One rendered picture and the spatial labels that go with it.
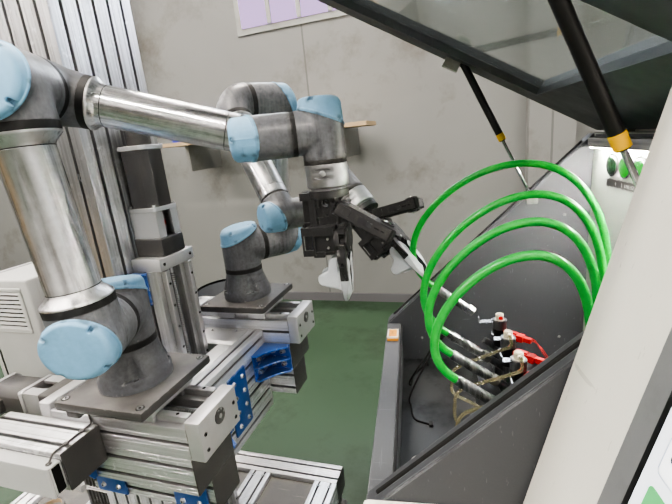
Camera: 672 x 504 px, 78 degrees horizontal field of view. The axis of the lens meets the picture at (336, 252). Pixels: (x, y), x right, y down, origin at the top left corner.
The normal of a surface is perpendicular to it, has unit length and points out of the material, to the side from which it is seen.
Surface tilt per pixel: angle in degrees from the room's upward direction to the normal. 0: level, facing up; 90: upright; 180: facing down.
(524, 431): 90
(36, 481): 90
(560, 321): 90
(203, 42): 90
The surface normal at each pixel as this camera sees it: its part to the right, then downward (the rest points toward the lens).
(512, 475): -0.17, 0.27
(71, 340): 0.15, 0.37
